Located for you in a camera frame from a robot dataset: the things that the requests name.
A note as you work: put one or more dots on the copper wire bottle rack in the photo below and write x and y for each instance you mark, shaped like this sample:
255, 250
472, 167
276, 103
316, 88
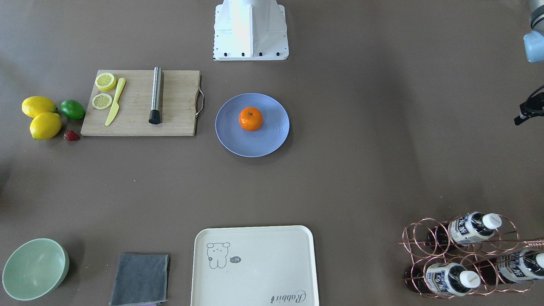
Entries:
505, 240

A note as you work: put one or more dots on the dark tea bottle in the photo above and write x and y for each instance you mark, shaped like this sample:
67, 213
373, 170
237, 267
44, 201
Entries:
468, 229
516, 267
443, 280

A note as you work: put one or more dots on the green lime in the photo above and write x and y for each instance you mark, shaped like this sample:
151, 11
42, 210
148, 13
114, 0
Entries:
72, 109

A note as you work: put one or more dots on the red strawberry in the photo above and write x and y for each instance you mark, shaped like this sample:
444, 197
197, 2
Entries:
70, 136

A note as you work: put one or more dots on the lemon slice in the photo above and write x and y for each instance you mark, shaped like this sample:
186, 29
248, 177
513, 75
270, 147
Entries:
105, 81
102, 101

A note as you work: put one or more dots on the grey folded cloth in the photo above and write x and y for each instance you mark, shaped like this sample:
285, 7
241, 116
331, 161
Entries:
140, 280

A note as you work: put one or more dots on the grey metal rod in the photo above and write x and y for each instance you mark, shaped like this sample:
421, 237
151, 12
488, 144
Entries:
156, 97

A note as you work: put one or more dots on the wooden cutting board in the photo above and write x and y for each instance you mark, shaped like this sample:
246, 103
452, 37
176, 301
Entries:
179, 106

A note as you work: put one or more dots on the yellow plastic knife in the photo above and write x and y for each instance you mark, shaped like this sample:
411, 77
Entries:
115, 107

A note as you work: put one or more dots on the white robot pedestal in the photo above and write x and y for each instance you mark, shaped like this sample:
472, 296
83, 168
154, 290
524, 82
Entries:
250, 30

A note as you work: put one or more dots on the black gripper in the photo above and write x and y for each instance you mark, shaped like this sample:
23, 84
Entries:
534, 107

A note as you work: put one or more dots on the green bowl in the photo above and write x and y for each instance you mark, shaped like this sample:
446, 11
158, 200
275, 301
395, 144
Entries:
35, 269

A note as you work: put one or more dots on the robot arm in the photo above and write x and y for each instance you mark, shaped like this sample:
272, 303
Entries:
534, 50

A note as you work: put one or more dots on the orange fruit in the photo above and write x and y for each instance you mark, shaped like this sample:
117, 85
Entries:
251, 119

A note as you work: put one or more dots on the blue plate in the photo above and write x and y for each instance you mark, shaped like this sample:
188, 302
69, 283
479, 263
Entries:
258, 143

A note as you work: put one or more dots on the cream rabbit tray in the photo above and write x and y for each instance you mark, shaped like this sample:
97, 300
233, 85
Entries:
255, 266

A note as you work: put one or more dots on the yellow lemon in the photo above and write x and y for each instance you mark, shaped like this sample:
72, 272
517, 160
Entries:
45, 125
35, 105

